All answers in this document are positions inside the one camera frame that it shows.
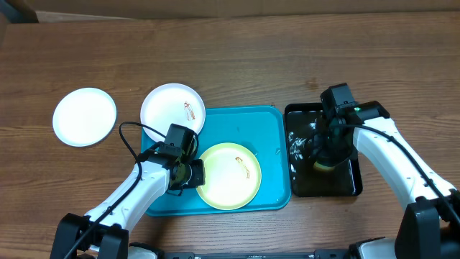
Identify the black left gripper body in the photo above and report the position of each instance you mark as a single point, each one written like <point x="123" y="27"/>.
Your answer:
<point x="195" y="176"/>

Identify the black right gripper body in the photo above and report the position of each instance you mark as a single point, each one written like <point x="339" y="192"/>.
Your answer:
<point x="331" y="150"/>

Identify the green and yellow sponge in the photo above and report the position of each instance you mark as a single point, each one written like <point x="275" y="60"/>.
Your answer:
<point x="323" y="165"/>

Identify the yellow plate with sauce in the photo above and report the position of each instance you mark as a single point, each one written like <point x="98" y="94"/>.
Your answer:
<point x="232" y="177"/>

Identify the white plate with sauce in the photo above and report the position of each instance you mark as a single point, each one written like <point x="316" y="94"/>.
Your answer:
<point x="84" y="117"/>

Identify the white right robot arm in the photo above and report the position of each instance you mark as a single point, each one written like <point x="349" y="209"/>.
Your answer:
<point x="430" y="224"/>

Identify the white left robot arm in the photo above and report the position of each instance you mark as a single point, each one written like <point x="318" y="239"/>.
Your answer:
<point x="106" y="228"/>

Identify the black water tray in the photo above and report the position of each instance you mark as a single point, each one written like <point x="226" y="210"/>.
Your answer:
<point x="306" y="142"/>

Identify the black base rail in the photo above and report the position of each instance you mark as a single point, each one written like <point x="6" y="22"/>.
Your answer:
<point x="317" y="254"/>

